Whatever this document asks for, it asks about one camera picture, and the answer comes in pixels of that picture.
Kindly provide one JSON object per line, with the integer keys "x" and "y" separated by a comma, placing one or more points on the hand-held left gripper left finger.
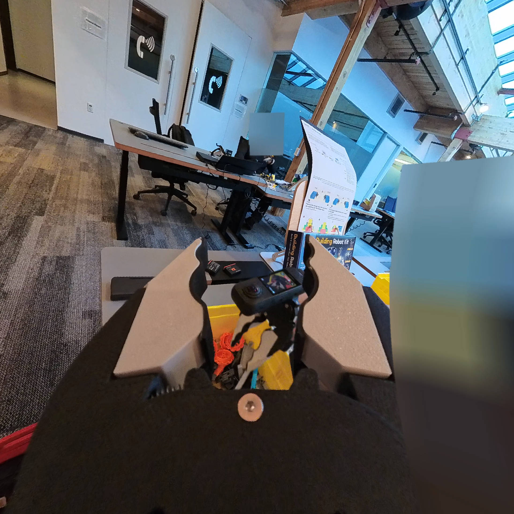
{"x": 165, "y": 321}

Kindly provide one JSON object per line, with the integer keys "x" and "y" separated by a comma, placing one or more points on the white standing board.
{"x": 329, "y": 177}

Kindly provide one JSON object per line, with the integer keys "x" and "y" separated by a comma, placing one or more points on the small black battery pack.
{"x": 213, "y": 267}
{"x": 231, "y": 269}

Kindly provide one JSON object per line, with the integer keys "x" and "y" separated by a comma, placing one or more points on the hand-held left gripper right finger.
{"x": 345, "y": 329}

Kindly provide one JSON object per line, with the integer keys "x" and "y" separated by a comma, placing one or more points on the pile of building block parts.
{"x": 225, "y": 349}

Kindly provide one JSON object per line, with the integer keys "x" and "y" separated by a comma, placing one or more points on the blue robot kit box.
{"x": 333, "y": 245}

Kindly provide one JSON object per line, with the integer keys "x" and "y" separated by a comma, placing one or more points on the black rectangular power bank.
{"x": 128, "y": 287}

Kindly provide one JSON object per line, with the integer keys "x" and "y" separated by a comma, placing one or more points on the grey desk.
{"x": 152, "y": 261}

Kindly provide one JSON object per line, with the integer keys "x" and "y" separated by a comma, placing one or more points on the yellow plastic bin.
{"x": 223, "y": 315}

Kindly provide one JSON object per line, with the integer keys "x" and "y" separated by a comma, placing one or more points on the door with phone sign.
{"x": 146, "y": 44}
{"x": 215, "y": 80}

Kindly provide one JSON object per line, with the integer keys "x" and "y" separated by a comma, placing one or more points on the black office chair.
{"x": 165, "y": 173}

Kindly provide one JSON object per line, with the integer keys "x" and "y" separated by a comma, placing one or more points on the black desk pad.
{"x": 255, "y": 273}

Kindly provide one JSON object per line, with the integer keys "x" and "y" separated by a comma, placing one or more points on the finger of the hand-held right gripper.
{"x": 279, "y": 357}
{"x": 253, "y": 341}

